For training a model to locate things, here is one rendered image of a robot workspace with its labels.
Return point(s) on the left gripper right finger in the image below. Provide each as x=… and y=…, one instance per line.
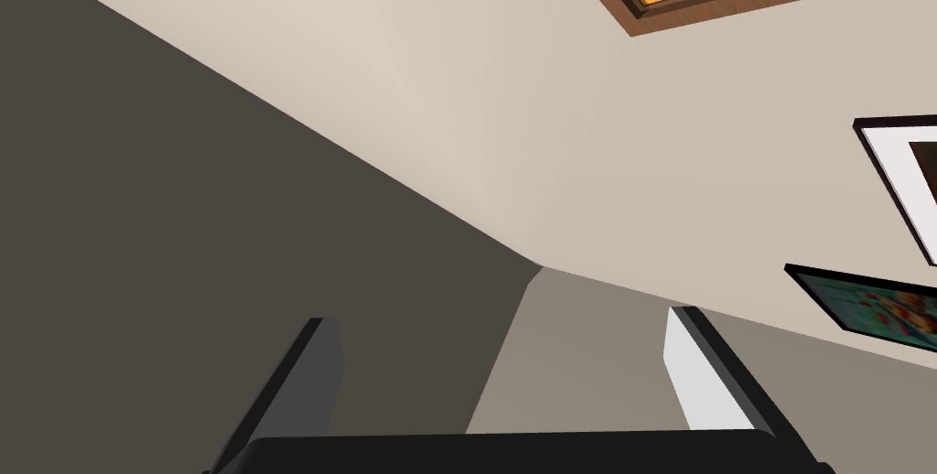
x=714, y=386

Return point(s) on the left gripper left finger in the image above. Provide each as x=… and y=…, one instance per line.
x=299, y=395

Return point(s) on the black framed colourful picture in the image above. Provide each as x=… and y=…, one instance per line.
x=875, y=309

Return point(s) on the black framed white picture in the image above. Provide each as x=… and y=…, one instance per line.
x=902, y=174

